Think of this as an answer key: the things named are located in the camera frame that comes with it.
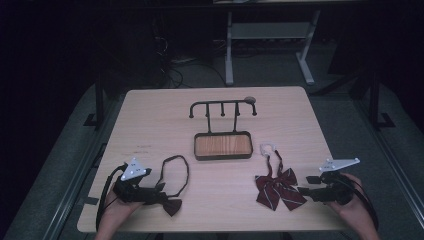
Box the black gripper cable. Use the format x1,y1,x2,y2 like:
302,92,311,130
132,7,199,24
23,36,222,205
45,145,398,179
338,178,380,232
95,162,129,232

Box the red striped bow tie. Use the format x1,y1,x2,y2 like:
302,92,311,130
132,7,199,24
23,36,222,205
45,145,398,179
254,142,308,212

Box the black metal stand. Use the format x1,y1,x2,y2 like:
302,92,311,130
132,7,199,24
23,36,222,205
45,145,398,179
367,70,397,131
82,74,108,130

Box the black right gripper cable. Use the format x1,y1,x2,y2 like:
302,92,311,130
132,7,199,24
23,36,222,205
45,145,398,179
338,178,380,232

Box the black bow tie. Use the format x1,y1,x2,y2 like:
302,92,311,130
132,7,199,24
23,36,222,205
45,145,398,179
146,154,190,218

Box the black hook rack wooden base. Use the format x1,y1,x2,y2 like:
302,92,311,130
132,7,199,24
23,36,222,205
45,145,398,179
188,98,258,162

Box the black floor cables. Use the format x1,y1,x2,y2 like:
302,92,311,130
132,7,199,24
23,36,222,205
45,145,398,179
159,33,228,90

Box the person's left hand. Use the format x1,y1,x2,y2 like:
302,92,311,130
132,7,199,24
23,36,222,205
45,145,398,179
102,185,145,221

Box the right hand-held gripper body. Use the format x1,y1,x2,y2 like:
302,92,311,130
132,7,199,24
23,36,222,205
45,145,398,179
318,157,355,206

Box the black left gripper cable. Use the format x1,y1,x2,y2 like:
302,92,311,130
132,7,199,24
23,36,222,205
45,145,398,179
95,162,129,232

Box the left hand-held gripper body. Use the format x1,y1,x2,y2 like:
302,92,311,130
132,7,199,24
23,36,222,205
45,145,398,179
112,157,158,204

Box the person's right hand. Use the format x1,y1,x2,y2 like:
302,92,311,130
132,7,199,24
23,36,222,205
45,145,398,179
325,172,369,229

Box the grey metal desk frame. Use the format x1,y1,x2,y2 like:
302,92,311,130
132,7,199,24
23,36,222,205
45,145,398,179
224,9,322,87

